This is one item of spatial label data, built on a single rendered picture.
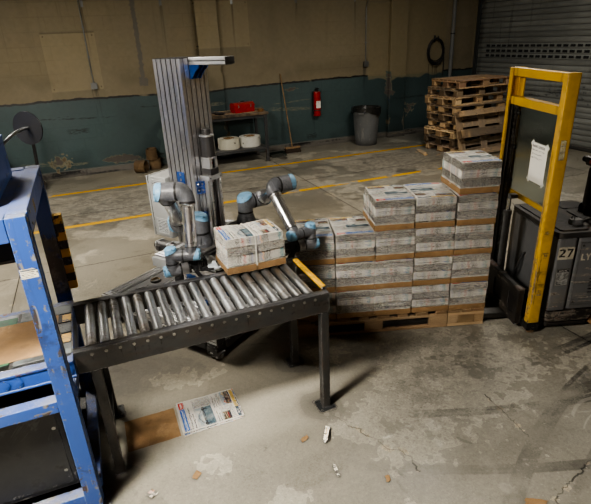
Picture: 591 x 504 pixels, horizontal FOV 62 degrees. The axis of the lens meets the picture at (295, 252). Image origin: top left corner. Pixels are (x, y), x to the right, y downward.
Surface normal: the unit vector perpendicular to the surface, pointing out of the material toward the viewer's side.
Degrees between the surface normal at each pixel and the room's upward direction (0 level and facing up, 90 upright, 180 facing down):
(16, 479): 90
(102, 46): 90
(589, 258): 90
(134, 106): 90
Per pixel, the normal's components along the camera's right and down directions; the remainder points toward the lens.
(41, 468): 0.38, 0.35
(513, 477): -0.04, -0.92
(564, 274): 0.07, 0.40
